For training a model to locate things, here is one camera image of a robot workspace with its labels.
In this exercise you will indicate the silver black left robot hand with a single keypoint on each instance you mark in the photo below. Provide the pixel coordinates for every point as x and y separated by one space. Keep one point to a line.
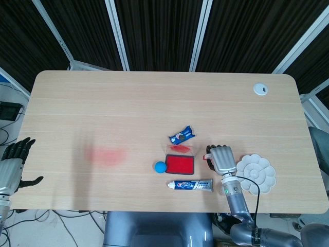
10 172

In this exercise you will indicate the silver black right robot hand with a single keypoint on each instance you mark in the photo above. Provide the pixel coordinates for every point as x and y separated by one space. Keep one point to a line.
223 160

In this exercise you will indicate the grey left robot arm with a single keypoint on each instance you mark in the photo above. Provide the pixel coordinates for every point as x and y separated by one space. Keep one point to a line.
3 205

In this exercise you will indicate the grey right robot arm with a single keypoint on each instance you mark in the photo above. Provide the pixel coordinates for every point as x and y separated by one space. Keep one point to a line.
237 203

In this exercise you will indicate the red rectangular box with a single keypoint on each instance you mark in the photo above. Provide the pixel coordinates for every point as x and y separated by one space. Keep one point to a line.
180 164

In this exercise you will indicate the white flower-shaped palette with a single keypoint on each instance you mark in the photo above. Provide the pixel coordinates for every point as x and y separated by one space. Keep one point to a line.
257 169

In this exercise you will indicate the Crest toothpaste tube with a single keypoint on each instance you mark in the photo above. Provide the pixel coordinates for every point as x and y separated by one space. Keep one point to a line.
190 185

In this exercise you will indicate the blue snack packet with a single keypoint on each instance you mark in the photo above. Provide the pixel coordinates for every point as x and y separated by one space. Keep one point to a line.
181 135

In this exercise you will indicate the black box device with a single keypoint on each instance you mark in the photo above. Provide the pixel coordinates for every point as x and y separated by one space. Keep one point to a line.
9 110

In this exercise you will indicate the blue ball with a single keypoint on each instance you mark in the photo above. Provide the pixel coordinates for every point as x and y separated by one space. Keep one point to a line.
160 167

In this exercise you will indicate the dark grey chair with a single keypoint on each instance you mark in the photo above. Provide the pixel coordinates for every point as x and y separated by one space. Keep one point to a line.
320 154

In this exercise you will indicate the grey robot torso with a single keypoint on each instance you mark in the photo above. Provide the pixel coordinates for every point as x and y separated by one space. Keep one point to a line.
154 231

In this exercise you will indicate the dark ribbed partition panel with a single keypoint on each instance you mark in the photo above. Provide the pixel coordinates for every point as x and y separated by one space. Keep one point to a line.
20 38
257 33
159 33
308 72
84 33

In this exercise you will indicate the white partition post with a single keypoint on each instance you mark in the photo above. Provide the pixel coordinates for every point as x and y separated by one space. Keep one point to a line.
117 33
300 43
51 31
201 33

